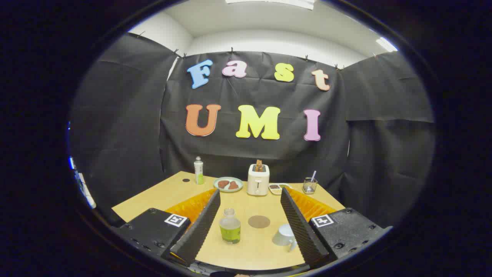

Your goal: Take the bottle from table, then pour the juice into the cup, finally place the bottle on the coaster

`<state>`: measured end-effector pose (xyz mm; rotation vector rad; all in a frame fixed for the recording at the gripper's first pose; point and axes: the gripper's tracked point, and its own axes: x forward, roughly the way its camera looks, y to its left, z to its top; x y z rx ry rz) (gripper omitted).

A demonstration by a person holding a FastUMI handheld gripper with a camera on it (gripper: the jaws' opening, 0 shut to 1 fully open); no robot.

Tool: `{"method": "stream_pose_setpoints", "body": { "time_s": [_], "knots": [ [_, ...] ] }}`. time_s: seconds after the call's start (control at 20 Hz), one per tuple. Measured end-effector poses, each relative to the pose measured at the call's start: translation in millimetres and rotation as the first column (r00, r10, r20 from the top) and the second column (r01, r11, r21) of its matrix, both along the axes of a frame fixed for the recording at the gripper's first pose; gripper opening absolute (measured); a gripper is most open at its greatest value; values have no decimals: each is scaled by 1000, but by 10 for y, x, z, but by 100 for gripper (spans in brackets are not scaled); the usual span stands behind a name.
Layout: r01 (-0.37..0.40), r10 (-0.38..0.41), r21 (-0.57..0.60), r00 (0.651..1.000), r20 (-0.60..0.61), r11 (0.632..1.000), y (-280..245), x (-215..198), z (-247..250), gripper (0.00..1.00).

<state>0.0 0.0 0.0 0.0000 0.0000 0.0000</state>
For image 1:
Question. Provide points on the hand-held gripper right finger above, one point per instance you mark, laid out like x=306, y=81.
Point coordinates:
x=303, y=231

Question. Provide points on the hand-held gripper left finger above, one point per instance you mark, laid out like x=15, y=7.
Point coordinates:
x=200, y=231

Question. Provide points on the white cup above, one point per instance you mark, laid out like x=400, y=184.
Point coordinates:
x=283, y=235

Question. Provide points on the clear juice bottle green label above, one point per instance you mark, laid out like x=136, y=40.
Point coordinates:
x=230, y=231

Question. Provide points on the round brown coaster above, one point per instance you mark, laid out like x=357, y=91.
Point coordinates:
x=259, y=222

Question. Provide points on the tall white green bottle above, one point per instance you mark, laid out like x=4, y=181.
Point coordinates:
x=198, y=171

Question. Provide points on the pale green plate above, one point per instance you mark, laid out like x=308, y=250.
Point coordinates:
x=228, y=190

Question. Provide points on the white divided snack dish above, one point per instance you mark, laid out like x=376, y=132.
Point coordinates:
x=277, y=188

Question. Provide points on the brown bread slice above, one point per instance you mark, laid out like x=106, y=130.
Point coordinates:
x=233, y=186
x=223, y=184

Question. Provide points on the wooden table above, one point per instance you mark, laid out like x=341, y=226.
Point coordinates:
x=246, y=204

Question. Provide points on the white straw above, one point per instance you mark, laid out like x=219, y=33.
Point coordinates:
x=313, y=175

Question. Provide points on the white toaster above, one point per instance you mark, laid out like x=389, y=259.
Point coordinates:
x=258, y=184

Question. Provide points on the brown toast in toaster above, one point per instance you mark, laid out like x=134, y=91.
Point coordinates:
x=259, y=165

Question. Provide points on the black backdrop cloth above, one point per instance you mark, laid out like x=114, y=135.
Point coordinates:
x=269, y=154

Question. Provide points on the small ceiling light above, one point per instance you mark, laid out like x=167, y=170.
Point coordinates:
x=386, y=44

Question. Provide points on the long ceiling light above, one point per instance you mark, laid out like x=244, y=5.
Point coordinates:
x=269, y=3

